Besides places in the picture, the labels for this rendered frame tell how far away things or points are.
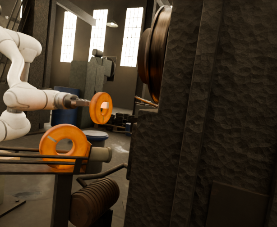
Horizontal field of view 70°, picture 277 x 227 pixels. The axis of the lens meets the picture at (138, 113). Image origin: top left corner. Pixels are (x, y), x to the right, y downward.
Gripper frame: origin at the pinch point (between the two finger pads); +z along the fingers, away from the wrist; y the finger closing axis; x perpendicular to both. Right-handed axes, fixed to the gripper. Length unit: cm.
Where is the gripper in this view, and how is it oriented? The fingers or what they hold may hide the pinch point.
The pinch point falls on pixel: (101, 104)
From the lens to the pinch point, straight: 97.5
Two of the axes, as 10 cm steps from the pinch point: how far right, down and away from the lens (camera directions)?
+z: 9.2, 1.0, -3.9
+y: -3.9, 0.3, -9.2
